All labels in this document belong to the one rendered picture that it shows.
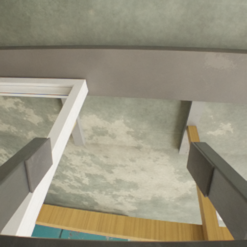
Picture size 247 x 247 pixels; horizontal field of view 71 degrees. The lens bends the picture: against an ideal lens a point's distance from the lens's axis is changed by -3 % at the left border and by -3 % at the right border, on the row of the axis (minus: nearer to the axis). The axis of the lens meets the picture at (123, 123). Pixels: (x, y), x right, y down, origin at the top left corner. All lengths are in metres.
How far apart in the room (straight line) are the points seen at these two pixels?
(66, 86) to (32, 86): 0.19
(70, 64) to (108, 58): 0.19
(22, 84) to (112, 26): 0.53
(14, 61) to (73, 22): 0.36
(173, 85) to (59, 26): 0.58
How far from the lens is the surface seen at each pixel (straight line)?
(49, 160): 0.17
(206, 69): 0.87
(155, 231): 0.75
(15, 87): 1.09
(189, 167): 0.17
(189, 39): 0.87
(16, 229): 0.59
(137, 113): 1.05
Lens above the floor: 0.83
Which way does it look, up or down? 48 degrees down
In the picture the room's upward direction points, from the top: 168 degrees counter-clockwise
